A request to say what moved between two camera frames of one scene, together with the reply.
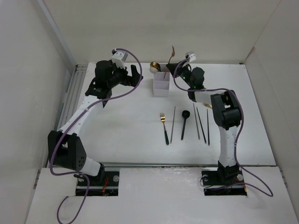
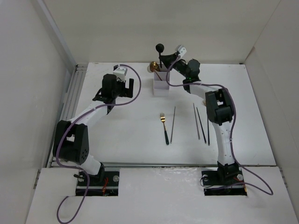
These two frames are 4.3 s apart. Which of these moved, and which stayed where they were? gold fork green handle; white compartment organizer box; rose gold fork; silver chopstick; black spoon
Moved: black spoon; rose gold fork
Stayed: gold fork green handle; white compartment organizer box; silver chopstick
